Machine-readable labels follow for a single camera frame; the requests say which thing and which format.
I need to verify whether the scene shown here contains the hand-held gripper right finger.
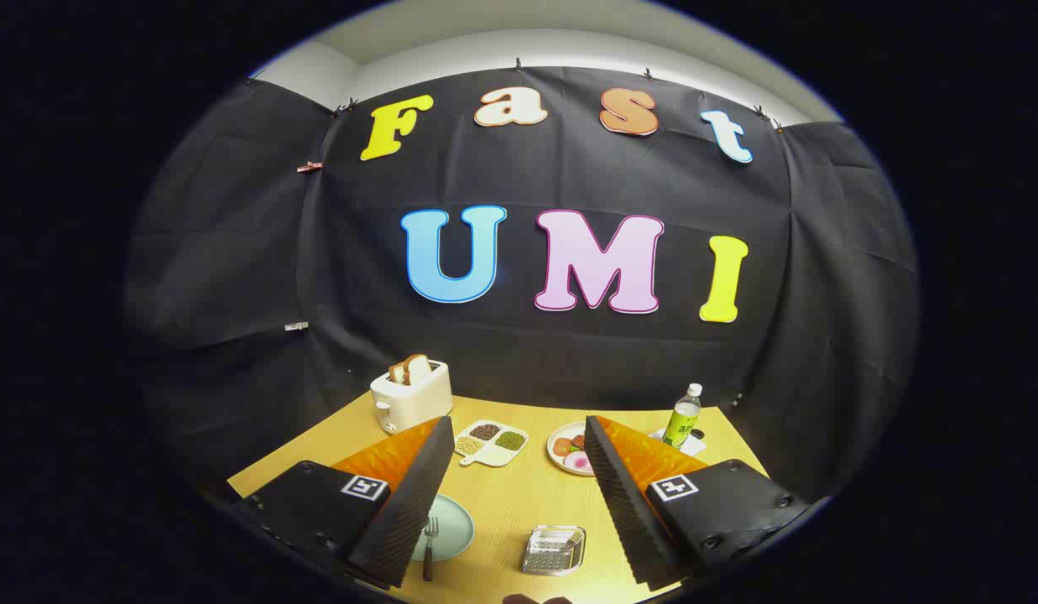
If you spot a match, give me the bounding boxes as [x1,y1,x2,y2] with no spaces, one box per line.
[583,415,813,592]

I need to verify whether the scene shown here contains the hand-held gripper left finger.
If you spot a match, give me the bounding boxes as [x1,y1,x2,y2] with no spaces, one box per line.
[233,415,456,590]

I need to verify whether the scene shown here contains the white divided dish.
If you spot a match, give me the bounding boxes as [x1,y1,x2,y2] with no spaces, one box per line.
[453,419,530,467]

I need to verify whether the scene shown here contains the pale green round plate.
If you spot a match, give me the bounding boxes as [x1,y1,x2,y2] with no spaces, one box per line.
[411,493,476,563]

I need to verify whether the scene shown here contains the white oval food plate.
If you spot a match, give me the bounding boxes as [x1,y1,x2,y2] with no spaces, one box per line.
[546,421,599,477]

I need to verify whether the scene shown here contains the green label plastic bottle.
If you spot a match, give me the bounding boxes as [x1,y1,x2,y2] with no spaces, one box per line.
[661,383,704,450]

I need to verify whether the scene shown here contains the white toaster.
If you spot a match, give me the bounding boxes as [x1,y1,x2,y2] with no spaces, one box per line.
[369,359,454,435]

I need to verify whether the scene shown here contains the metal wire rack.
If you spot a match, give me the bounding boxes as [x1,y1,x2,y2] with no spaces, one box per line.
[521,525,587,576]

